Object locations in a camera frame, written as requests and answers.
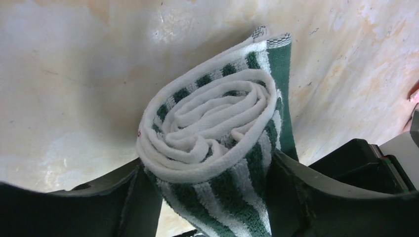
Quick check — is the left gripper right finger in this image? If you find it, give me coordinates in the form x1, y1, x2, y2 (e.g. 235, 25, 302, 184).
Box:
266, 151, 419, 237

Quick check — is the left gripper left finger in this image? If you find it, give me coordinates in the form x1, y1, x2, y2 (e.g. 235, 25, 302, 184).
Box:
0, 159, 162, 237

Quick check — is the green white striped towel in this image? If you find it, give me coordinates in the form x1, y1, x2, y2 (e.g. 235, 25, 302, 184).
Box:
136, 26, 298, 237

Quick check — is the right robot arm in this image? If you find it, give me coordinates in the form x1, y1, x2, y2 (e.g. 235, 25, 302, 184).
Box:
309, 110, 419, 194

